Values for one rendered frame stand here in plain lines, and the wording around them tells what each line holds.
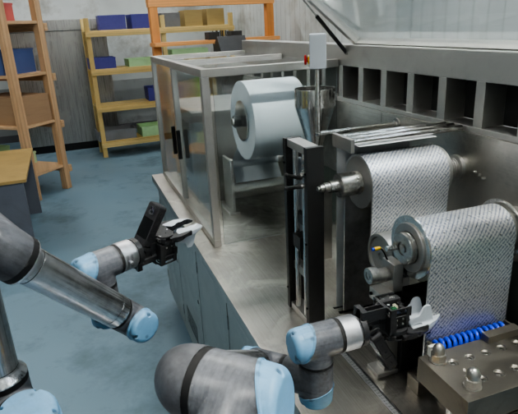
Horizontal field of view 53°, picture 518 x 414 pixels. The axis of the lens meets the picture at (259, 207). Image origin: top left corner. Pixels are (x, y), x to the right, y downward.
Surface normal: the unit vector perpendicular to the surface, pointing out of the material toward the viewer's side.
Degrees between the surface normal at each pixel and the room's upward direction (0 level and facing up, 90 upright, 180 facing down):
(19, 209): 90
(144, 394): 0
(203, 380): 40
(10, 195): 90
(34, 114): 90
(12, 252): 74
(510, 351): 0
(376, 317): 90
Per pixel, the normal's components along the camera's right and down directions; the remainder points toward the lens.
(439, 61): -0.94, 0.15
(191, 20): 0.40, 0.29
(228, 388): -0.28, -0.58
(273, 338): -0.04, -0.94
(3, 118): -0.43, 0.32
